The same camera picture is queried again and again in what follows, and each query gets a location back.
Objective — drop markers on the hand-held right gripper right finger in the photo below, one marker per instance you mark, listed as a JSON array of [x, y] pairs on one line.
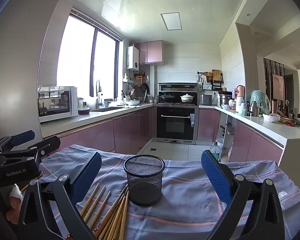
[[215, 175]]

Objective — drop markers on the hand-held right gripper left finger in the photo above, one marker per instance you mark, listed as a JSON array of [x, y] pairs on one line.
[[87, 175]]

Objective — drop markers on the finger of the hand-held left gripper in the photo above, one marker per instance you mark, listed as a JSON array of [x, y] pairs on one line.
[[48, 146], [22, 137]]

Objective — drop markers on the bundle of wooden chopsticks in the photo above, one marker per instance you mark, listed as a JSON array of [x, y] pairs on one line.
[[117, 217]]

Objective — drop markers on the black mesh pen holder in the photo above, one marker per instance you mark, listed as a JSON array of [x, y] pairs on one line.
[[145, 185]]

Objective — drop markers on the person's left hand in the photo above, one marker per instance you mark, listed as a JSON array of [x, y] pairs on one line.
[[13, 203]]

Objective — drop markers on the clear plastic bottle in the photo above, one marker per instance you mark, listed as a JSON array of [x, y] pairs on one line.
[[215, 151]]

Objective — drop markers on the white microwave oven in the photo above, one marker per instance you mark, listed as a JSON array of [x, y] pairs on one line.
[[57, 105]]

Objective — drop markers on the blue checked tablecloth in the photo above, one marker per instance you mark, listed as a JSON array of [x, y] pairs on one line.
[[185, 205]]

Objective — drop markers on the pink base cabinets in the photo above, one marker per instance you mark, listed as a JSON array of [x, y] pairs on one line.
[[255, 145], [102, 132]]

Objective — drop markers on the dark red bowl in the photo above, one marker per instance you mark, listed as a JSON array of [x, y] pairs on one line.
[[84, 111]]

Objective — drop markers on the integrated stove with oven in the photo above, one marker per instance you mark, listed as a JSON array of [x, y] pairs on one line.
[[176, 125]]

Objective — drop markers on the sink faucet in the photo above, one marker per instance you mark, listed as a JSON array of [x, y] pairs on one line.
[[98, 102]]

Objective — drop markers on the pale green canister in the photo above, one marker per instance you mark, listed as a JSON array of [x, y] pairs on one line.
[[242, 108]]

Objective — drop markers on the dark steel cooker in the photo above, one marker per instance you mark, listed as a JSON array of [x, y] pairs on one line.
[[225, 100]]

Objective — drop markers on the steel thermos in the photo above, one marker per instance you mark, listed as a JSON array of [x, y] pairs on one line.
[[254, 110]]

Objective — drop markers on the white bowl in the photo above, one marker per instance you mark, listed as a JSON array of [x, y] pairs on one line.
[[271, 118]]

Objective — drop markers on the white casserole pot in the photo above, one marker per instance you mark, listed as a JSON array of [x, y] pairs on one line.
[[187, 98]]

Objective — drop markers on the green fan in plastic cover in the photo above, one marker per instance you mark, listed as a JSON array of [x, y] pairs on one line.
[[259, 102]]

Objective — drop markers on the white basin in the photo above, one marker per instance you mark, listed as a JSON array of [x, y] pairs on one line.
[[133, 102]]

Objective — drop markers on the pink kettle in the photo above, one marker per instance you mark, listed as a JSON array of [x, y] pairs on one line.
[[241, 91]]

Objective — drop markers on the black pot with glass lid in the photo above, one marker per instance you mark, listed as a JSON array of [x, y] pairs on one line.
[[167, 98]]

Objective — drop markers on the kitchen window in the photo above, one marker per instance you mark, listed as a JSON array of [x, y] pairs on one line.
[[75, 55]]

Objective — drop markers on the wooden cutting board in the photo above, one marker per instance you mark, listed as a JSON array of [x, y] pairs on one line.
[[216, 75]]

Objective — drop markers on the black frying pan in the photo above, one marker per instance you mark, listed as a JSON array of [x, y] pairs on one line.
[[145, 88]]

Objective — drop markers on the white gas water heater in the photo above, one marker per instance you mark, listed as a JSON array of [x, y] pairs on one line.
[[133, 58]]

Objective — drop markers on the ceiling light panel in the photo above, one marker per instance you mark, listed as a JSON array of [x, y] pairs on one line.
[[171, 21]]

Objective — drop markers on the black wall rack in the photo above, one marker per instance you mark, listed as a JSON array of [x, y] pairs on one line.
[[216, 86]]

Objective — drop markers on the pink wall artwork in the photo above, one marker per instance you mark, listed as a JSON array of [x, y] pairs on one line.
[[278, 86]]

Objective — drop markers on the pink wall cabinet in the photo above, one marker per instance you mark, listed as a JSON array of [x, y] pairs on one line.
[[150, 52]]

